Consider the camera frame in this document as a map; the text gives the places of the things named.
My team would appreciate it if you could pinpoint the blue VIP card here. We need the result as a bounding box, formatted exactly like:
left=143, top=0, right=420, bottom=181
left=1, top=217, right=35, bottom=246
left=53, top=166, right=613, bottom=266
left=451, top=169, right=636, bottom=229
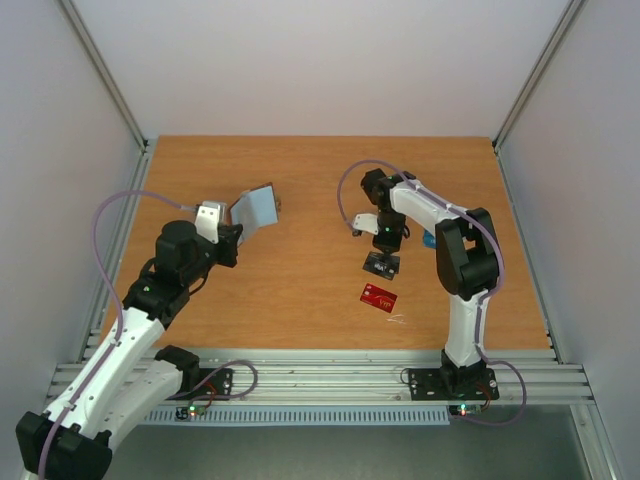
left=363, top=251, right=400, bottom=280
left=423, top=230, right=436, bottom=249

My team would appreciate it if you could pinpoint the red VIP card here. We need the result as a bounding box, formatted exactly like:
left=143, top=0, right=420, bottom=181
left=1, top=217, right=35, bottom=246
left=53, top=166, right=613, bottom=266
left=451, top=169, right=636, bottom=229
left=360, top=283, right=398, bottom=313

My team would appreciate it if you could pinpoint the brown leather card holder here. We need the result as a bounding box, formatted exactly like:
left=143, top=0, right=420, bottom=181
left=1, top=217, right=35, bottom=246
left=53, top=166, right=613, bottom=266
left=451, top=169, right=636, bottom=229
left=229, top=182, right=279, bottom=245

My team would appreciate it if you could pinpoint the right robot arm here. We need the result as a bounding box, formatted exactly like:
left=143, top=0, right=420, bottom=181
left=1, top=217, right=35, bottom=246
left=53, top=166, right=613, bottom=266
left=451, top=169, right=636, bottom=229
left=352, top=169, right=504, bottom=398

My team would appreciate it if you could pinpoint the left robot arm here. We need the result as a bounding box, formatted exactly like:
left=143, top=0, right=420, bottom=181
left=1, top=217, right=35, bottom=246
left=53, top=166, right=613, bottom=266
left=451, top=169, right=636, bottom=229
left=16, top=220, right=243, bottom=479

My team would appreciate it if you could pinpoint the left circuit board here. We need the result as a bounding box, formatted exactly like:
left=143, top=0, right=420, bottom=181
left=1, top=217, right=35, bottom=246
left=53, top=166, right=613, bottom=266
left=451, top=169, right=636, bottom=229
left=175, top=405, right=208, bottom=421

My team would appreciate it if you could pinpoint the circuit board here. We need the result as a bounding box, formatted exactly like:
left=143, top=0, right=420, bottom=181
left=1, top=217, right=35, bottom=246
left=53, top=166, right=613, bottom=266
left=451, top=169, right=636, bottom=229
left=449, top=403, right=484, bottom=417
left=175, top=405, right=208, bottom=421

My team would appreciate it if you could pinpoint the right circuit board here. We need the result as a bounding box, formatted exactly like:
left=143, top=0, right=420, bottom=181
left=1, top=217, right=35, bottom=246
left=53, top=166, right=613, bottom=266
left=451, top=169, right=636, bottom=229
left=449, top=403, right=484, bottom=417

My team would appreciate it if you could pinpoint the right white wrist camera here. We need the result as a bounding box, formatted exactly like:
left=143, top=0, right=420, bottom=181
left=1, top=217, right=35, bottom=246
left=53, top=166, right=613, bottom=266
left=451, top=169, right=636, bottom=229
left=351, top=213, right=379, bottom=236

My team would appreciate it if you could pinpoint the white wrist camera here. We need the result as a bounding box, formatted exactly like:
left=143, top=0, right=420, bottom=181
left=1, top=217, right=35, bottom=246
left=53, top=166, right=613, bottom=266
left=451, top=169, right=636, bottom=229
left=351, top=213, right=379, bottom=236
left=194, top=201, right=227, bottom=244

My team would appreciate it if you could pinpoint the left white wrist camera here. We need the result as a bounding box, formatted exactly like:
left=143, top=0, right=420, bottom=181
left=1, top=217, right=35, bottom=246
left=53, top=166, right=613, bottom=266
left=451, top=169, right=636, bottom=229
left=194, top=201, right=227, bottom=244

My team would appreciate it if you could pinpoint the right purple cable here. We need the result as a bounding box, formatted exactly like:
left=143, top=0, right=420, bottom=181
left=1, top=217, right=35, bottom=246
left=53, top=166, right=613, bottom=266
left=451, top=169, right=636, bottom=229
left=337, top=158, right=529, bottom=427

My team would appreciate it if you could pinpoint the purple cable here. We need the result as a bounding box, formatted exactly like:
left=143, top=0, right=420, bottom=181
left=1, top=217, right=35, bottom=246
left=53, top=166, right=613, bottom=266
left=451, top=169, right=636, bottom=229
left=337, top=158, right=529, bottom=427
left=37, top=189, right=201, bottom=480

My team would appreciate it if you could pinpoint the left aluminium corner post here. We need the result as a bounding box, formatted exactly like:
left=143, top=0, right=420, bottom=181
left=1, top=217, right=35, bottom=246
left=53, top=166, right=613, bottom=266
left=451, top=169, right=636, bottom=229
left=57, top=0, right=151, bottom=154

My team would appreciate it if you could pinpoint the aluminium corner post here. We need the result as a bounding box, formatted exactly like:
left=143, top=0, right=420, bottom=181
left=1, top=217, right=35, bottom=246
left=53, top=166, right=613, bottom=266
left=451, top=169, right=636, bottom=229
left=57, top=0, right=151, bottom=154
left=492, top=0, right=589, bottom=151

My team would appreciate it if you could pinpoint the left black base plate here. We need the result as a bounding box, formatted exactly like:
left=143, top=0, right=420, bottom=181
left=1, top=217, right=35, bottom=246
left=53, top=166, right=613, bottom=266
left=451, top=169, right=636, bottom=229
left=169, top=368, right=234, bottom=401

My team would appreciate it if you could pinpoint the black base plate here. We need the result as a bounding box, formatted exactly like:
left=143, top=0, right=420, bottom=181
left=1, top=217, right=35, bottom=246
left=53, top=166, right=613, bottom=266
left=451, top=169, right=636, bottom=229
left=408, top=367, right=500, bottom=402
left=169, top=368, right=234, bottom=401

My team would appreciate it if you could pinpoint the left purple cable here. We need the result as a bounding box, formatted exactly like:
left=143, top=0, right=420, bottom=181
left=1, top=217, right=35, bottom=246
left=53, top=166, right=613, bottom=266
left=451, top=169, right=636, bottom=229
left=37, top=189, right=201, bottom=480

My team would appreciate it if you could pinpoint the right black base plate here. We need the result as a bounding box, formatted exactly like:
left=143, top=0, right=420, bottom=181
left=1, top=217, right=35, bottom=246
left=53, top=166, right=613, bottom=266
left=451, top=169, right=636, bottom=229
left=408, top=367, right=500, bottom=402

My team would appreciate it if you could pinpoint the grey slotted cable duct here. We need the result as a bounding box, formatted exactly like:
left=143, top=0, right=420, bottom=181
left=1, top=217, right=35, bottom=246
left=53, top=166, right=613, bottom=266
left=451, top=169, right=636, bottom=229
left=142, top=405, right=450, bottom=428

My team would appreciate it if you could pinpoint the right aluminium corner post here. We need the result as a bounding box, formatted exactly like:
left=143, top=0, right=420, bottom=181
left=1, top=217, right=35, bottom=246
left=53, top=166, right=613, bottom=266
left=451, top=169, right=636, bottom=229
left=492, top=0, right=589, bottom=151

